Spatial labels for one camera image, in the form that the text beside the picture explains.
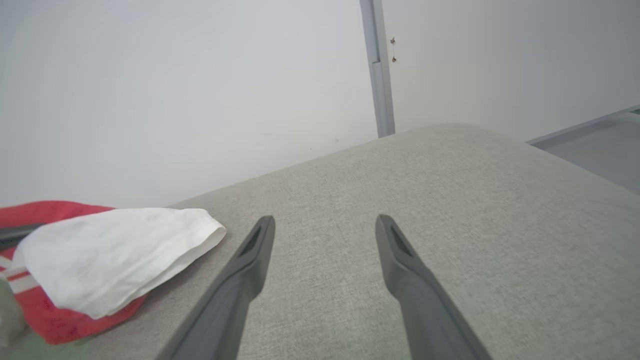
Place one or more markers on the grey fabric sofa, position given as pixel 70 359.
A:
pixel 350 200

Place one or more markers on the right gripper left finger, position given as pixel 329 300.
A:
pixel 225 320

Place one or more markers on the red and white garment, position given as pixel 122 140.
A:
pixel 115 260

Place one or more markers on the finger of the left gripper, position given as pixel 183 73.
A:
pixel 12 236

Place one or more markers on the grey skirting strip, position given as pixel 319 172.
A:
pixel 585 125

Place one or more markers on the grey metal post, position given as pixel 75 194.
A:
pixel 381 90

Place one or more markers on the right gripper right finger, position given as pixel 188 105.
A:
pixel 430 325

